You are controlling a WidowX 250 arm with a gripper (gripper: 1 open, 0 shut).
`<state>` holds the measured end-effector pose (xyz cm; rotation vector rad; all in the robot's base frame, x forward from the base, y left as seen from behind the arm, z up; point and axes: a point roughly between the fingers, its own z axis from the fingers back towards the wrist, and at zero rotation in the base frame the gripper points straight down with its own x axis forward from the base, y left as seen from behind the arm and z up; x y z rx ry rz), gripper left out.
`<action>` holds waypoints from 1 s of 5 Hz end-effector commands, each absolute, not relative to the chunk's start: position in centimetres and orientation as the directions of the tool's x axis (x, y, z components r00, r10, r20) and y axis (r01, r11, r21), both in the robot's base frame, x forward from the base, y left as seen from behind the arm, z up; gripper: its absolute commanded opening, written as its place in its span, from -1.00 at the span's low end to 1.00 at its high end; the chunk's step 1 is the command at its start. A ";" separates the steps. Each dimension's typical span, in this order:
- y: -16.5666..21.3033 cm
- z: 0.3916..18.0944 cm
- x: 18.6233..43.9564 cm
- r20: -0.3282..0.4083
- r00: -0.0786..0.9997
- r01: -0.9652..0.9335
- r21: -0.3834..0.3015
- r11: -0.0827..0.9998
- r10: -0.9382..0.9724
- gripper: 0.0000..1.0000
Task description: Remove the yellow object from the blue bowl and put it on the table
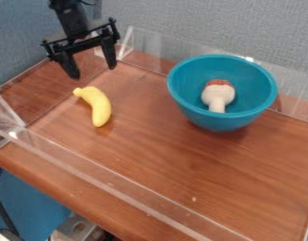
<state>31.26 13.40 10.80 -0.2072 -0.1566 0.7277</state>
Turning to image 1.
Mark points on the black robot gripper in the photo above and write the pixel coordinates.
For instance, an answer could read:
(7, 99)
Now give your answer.
(81, 35)

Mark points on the yellow toy banana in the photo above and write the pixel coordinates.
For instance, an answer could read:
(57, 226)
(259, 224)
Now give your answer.
(95, 97)

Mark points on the blue plastic bowl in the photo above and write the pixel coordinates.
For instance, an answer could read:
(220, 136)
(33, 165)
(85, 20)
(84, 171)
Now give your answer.
(252, 82)

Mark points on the white red toy mushroom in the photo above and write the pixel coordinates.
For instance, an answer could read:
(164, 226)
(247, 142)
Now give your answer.
(217, 95)

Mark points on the clear acrylic table barrier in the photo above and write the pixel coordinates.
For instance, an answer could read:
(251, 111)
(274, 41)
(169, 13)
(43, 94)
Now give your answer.
(149, 176)

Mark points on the grey metal bracket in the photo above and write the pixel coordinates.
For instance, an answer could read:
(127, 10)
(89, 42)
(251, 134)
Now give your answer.
(77, 229)

